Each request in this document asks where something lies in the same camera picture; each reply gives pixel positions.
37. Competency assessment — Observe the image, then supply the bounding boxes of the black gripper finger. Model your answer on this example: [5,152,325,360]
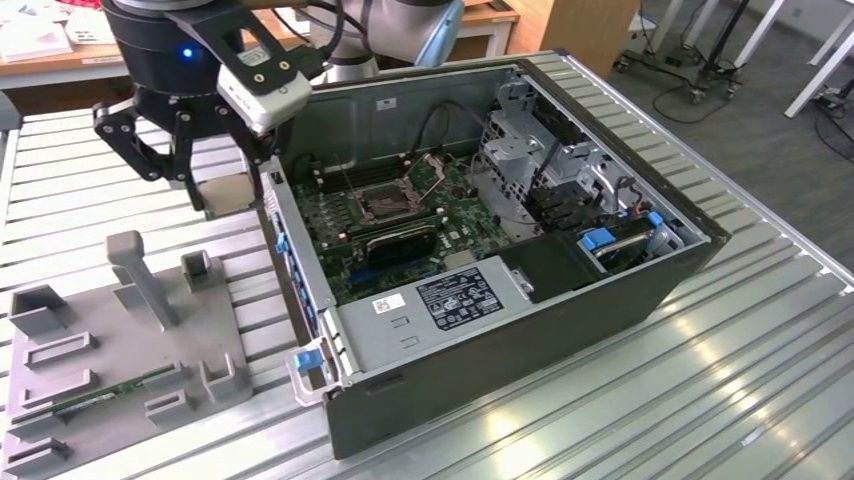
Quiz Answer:
[90,98,205,214]
[212,103,280,207]

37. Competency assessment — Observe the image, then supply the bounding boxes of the silver topped CPU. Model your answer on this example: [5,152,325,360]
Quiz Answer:
[197,173,261,217]

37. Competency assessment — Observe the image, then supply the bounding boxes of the black RAM slot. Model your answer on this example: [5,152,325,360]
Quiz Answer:
[336,214,439,240]
[318,166,409,195]
[310,157,403,185]

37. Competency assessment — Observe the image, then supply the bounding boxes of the CPU socket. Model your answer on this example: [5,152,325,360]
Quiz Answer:
[356,182,428,226]

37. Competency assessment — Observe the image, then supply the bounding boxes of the white paper stack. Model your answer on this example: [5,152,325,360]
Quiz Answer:
[0,0,118,64]

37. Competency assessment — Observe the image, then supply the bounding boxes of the black rounded cooler shroud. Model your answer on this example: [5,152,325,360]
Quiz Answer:
[364,223,440,271]

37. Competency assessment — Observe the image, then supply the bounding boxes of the green motherboard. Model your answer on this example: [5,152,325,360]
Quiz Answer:
[292,154,515,304]

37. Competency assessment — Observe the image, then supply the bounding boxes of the silver metal drive cage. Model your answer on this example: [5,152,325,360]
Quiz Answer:
[476,107,601,236]

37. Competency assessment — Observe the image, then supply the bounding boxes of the small white logo sticker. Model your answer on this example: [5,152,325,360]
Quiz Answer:
[369,293,409,314]

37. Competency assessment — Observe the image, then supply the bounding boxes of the wooden desk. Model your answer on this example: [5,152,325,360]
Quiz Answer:
[0,0,521,94]

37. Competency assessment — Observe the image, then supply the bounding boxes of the grey plastic parts rack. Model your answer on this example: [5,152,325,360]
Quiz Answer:
[0,229,256,474]

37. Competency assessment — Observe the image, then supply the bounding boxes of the black white rating label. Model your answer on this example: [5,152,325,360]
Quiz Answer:
[415,266,503,331]

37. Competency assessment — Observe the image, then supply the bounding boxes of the silver power supply unit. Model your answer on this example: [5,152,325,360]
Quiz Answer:
[332,257,535,374]

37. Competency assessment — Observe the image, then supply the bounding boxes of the green RAM stick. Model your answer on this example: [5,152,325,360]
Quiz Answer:
[49,366,176,416]

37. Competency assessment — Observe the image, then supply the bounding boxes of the wooden cabinet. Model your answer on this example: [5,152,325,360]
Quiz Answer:
[505,0,641,79]

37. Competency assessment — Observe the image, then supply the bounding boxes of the dark open PC case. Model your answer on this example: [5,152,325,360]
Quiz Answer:
[226,58,732,461]

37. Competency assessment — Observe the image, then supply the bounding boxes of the black wheeled stand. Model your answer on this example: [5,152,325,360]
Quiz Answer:
[612,0,745,104]

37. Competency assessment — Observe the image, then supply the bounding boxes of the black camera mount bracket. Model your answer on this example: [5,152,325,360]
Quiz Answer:
[164,8,301,99]

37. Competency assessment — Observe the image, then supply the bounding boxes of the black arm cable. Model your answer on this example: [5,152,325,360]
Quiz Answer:
[292,0,349,76]

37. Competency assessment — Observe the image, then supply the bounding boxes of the metal socket cover frame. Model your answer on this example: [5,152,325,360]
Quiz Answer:
[407,152,449,190]

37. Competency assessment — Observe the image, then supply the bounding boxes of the black looped internal cable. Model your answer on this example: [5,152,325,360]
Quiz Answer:
[408,101,471,156]

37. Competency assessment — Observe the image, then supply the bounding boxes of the blue disk carrier handle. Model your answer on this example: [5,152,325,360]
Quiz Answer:
[577,227,616,252]

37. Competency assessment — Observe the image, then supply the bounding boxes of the white desk frame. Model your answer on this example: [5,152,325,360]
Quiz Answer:
[732,0,854,120]

